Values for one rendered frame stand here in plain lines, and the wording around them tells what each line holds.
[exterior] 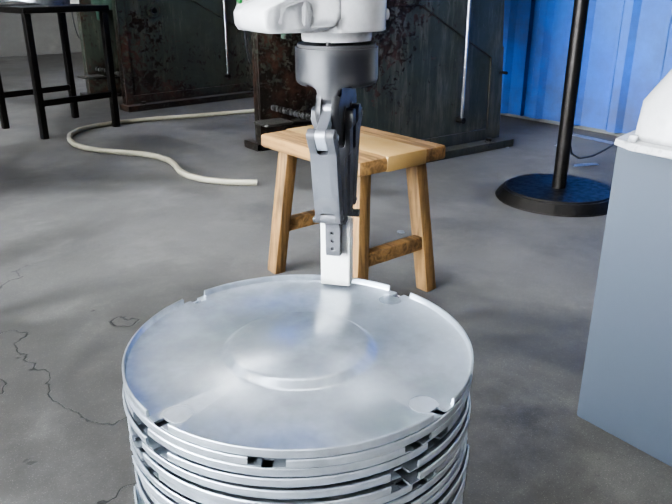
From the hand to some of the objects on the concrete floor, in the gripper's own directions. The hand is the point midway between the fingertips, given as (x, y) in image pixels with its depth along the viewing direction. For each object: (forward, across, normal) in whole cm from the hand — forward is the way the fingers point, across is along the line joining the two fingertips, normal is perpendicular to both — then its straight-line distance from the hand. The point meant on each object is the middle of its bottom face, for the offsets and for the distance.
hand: (336, 250), depth 69 cm
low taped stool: (+40, +81, +16) cm, 92 cm away
